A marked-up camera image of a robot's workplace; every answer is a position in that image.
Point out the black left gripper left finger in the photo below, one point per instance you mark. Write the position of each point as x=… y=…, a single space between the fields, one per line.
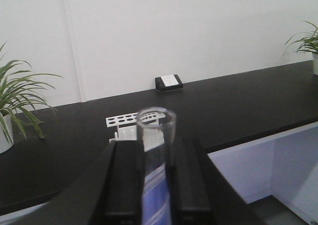
x=108 y=193

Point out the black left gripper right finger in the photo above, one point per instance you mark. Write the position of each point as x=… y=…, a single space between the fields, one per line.
x=200 y=195

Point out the clear glass test tube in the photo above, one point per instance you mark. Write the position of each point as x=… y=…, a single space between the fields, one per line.
x=156 y=195

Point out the white test tube rack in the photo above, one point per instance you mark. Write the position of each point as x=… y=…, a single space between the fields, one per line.
x=127 y=129

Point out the black white power socket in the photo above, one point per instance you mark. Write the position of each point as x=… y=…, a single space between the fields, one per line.
x=168 y=82

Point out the green potted plant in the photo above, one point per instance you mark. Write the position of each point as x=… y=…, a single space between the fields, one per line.
x=19 y=92
x=307 y=42

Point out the white wall cable duct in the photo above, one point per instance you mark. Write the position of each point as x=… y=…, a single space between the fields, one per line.
x=75 y=54

